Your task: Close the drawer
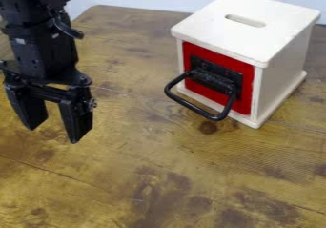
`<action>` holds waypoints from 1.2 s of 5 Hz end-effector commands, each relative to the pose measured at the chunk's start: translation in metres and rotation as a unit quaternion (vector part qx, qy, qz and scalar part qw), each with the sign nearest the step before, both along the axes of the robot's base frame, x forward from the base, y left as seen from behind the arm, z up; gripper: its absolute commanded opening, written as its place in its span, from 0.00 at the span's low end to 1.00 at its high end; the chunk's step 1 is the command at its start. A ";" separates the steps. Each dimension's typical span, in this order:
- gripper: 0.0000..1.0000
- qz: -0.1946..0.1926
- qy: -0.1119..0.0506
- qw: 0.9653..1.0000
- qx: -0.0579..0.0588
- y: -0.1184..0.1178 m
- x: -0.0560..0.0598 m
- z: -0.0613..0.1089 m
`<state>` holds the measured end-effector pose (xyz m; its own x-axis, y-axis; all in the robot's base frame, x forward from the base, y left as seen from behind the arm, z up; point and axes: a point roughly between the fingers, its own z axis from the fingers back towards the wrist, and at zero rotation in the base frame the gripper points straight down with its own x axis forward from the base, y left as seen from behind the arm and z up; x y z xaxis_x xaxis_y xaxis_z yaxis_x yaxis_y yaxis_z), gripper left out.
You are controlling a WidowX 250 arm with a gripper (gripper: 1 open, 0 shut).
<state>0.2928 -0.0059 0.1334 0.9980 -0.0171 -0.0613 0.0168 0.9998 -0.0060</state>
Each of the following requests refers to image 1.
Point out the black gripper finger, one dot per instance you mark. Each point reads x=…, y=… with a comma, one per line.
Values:
x=77, y=109
x=30, y=108

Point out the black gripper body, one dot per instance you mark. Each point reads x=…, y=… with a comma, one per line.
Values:
x=45, y=60

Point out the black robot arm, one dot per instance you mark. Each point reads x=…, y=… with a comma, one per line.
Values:
x=34, y=13

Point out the red drawer front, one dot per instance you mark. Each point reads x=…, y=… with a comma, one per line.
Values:
x=243, y=105

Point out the white wooden box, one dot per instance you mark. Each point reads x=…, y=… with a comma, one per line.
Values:
x=265, y=33

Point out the black metal drawer handle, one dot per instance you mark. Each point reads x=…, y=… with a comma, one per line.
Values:
x=216, y=79

